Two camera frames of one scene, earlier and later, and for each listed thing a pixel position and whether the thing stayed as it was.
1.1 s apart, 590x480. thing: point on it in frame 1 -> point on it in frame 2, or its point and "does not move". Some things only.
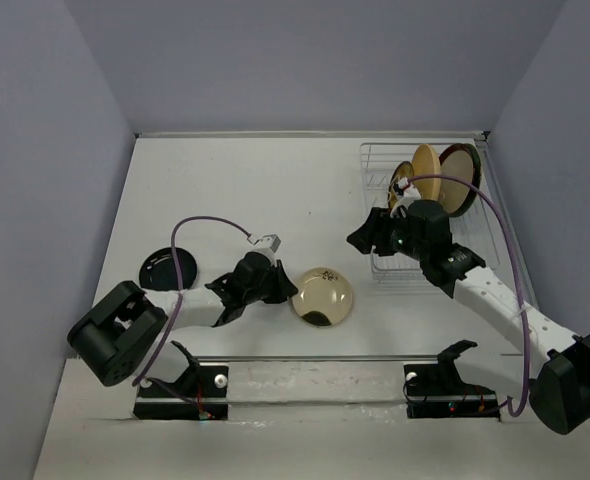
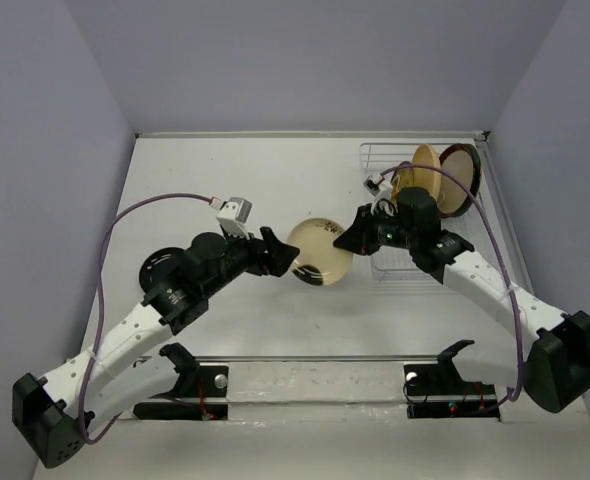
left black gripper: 283,289 -> 280,256
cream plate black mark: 322,298 -> 318,260
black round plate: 157,271 does not move
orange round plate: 425,162 does not move
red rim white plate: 462,162 does not move
